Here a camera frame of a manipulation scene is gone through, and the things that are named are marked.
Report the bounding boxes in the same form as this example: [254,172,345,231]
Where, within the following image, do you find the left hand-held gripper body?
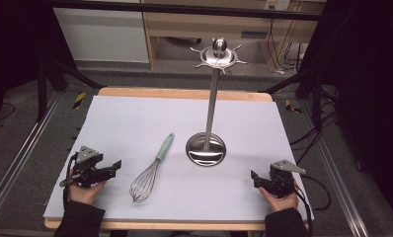
[65,145,111,189]

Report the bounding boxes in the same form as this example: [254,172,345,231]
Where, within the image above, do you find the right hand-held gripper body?
[266,159,307,198]

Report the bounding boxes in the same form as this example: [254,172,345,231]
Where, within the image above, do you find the person's right hand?
[258,179,300,213]

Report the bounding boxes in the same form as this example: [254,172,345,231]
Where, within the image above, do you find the person's left hand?
[67,168,108,206]

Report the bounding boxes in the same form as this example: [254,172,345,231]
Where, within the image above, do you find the yellow black floor tape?
[71,91,87,110]
[284,98,303,115]

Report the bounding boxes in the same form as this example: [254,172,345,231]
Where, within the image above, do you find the white table mat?
[42,95,315,222]

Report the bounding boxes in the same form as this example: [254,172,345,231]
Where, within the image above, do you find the steel utensil stand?
[185,37,249,168]

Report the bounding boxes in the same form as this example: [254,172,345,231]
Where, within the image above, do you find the black stand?
[257,67,341,130]
[36,55,106,123]

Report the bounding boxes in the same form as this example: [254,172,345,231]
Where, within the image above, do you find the white cabinet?
[52,7,150,64]

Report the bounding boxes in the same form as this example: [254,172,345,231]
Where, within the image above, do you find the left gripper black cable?
[59,152,79,211]

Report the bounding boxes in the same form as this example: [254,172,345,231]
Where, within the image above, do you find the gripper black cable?
[293,173,333,236]
[59,152,79,211]

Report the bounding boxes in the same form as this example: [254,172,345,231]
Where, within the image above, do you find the whisk with green handle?
[128,131,176,203]

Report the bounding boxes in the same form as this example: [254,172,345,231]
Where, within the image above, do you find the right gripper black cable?
[293,173,333,236]

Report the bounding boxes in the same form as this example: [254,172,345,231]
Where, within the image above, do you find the black floor cables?
[288,98,340,166]

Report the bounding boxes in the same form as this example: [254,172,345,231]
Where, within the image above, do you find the metal floor rail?
[0,90,62,229]
[298,98,371,237]

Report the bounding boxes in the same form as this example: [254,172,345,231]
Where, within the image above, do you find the black hanging cables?
[266,18,307,75]

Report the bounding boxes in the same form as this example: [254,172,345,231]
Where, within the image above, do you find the black frame bar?
[36,0,321,22]

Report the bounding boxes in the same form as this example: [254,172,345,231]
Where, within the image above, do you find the wall power outlet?
[264,0,290,11]

